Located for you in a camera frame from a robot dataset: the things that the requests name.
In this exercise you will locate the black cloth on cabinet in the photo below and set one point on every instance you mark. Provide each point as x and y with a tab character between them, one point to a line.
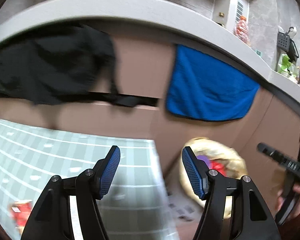
63	63

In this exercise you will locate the green plant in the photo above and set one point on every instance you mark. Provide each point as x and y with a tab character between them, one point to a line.
286	68

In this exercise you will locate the red gold snack wrapper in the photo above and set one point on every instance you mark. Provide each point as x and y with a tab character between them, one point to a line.
20	212

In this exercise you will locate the green checked tablecloth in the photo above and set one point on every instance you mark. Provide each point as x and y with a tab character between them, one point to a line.
136	206

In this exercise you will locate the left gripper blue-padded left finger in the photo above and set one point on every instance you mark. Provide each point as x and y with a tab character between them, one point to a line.
105	170

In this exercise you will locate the white wall water heater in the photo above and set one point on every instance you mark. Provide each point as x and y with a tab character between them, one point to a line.
235	5

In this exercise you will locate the orange red snack bag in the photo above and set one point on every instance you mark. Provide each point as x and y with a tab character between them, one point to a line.
241	30

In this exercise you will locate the blue towel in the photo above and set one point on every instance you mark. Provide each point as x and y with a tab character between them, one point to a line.
205	88

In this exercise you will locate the black perforated wall holder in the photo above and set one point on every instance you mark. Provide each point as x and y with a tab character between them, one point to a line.
286	43

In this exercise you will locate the grey kitchen countertop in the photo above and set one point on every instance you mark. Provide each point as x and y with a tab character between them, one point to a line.
160	14

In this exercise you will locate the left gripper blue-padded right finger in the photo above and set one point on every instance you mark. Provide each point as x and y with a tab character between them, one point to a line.
196	171

